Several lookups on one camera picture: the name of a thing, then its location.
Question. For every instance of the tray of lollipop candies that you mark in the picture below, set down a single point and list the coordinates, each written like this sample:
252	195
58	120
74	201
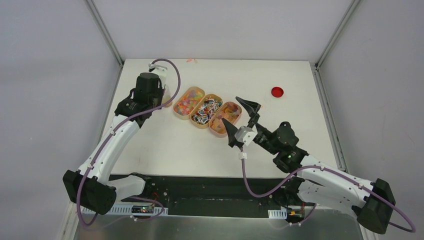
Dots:
203	113

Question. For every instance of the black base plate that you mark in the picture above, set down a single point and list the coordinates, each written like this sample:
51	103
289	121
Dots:
215	197

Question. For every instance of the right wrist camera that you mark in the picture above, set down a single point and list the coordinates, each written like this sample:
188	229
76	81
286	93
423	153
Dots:
245	135

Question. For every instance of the clear plastic jar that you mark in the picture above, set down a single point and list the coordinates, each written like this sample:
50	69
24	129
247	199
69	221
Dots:
167	96

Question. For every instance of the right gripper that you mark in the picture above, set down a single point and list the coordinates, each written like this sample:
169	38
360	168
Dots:
253	108

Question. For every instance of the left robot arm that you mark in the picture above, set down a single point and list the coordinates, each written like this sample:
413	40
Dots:
91	183

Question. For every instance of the spilled candy at table edge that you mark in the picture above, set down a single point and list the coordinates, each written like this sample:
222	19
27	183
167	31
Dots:
192	60

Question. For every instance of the red jar lid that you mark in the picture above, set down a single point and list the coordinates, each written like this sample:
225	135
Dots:
277	92

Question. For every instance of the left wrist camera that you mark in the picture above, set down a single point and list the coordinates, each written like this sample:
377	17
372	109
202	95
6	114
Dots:
159	70

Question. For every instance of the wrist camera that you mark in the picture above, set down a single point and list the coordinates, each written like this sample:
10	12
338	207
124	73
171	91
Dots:
245	135
159	70

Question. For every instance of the tray of gummy candies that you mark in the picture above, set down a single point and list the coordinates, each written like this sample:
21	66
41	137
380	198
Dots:
190	99

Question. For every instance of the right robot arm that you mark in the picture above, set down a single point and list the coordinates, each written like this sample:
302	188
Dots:
311	180

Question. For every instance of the tray of popsicle candies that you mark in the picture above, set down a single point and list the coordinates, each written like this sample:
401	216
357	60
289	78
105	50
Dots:
229	111

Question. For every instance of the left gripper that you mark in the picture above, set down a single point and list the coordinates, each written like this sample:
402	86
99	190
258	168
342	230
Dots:
162	96

